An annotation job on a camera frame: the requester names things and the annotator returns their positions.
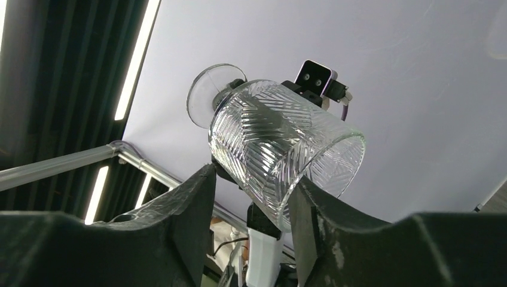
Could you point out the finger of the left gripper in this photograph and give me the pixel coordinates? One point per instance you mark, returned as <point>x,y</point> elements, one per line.
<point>227,90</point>

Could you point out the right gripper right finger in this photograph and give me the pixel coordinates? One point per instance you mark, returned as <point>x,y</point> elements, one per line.
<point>338,245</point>

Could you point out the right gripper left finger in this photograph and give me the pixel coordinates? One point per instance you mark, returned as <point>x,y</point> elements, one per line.
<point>162,243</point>

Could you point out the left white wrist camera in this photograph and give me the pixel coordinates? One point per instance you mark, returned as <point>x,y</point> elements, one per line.
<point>318,84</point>

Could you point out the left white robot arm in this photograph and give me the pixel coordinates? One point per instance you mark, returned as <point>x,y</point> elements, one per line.
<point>263,253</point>

